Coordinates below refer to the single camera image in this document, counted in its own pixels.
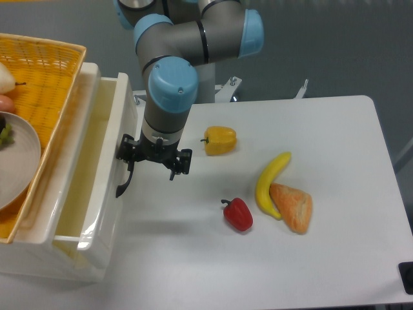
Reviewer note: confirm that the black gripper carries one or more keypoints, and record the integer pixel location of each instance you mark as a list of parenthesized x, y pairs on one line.
[(131, 151)]

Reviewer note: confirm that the white drawer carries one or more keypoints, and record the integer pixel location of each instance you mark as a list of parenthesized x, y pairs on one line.
[(106, 161)]

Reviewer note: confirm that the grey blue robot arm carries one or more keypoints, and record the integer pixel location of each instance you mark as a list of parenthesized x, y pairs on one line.
[(169, 51)]

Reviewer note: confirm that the white drawer cabinet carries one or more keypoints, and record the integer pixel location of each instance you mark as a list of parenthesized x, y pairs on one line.
[(32, 252)]

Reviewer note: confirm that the yellow bell pepper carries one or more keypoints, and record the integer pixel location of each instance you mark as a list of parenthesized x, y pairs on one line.
[(219, 140)]

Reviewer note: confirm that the red bell pepper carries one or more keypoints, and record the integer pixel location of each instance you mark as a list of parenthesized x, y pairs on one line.
[(237, 214)]

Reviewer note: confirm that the yellow banana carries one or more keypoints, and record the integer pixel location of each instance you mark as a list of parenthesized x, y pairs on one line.
[(267, 176)]

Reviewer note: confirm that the grey round plate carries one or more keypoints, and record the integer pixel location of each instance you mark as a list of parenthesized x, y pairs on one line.
[(19, 158)]

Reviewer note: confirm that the yellow woven basket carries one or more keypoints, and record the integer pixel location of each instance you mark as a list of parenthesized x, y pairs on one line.
[(51, 69)]

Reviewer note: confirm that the orange bread piece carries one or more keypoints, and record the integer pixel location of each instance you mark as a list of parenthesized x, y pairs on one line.
[(294, 205)]

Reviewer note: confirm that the green grapes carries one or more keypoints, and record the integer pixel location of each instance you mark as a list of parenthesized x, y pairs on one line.
[(6, 133)]

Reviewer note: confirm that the pink peach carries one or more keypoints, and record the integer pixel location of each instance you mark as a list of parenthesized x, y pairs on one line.
[(6, 104)]

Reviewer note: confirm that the white pear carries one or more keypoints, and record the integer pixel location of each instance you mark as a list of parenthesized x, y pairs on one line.
[(7, 80)]

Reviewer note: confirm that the black corner device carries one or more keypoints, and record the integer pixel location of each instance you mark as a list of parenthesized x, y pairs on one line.
[(406, 273)]

